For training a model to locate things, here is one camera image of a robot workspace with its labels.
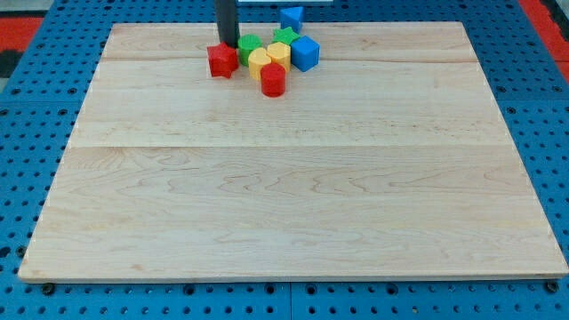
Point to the red star block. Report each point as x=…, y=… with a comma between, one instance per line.
x=222, y=59

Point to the light wooden board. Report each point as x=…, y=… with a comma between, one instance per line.
x=388, y=161

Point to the green star block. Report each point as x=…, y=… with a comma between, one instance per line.
x=285, y=36

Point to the red cylinder block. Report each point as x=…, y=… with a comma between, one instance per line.
x=273, y=80

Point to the yellow heart block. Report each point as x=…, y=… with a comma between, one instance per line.
x=257, y=60

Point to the yellow hexagon block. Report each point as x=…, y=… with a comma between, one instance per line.
x=280, y=53

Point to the blue cube block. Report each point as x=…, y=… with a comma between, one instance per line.
x=305, y=53

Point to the green cylinder block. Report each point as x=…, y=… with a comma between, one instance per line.
x=246, y=44

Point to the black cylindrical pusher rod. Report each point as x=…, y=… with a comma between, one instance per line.
x=227, y=21

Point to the blue triangle block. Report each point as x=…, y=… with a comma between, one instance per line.
x=292, y=17

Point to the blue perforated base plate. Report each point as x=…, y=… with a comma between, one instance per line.
x=41, y=101

